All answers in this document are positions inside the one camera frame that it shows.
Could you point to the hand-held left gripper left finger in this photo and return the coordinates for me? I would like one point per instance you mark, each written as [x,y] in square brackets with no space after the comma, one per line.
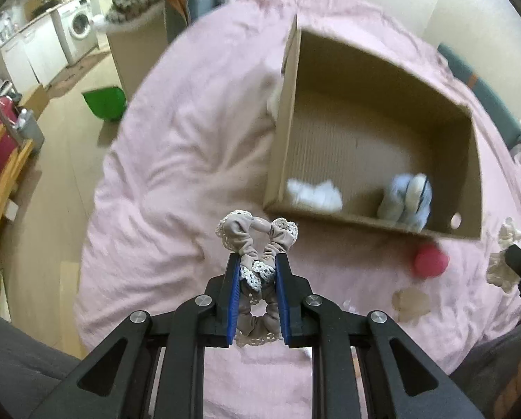
[231,297]

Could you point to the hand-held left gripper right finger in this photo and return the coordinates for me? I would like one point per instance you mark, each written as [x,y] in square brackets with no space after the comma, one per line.
[284,297]

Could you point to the cream crochet soft item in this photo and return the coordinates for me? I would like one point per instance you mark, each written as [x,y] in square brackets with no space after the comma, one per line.
[502,253]

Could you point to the beige lace-trimmed scrunchie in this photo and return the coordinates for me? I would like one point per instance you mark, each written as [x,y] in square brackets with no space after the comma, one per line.
[247,232]

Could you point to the white fluffy soft item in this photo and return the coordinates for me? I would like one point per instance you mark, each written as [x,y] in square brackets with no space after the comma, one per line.
[315,195]

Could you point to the blue white sock bundle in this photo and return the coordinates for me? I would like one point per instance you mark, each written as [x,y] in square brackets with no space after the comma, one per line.
[406,203]

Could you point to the pink round soft item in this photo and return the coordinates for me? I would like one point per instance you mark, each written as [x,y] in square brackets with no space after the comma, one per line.
[430,261]

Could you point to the beige flat soft pad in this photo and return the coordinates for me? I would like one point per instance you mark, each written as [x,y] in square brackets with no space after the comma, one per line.
[411,304]

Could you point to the pink blanket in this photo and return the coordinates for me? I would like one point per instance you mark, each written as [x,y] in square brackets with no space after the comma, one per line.
[190,174]

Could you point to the teal cushion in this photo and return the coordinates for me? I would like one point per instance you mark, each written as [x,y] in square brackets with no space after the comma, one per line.
[483,91]

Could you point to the person's dark trouser leg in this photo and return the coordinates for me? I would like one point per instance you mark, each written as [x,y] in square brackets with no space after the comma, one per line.
[20,358]

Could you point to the green plastic bin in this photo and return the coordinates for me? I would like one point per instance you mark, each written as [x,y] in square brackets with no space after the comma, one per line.
[105,102]

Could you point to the wooden chair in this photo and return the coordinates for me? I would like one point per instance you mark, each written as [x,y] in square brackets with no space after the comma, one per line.
[2,183]

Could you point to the grey container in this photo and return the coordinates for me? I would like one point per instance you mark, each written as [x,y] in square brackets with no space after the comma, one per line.
[28,128]

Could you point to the tall cardboard box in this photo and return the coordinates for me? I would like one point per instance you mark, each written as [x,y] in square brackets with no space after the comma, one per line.
[138,50]

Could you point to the white washing machine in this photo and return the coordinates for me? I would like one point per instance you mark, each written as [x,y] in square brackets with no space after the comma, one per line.
[77,24]

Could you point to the white kitchen cabinets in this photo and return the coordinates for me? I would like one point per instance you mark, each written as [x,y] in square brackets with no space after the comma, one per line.
[31,52]

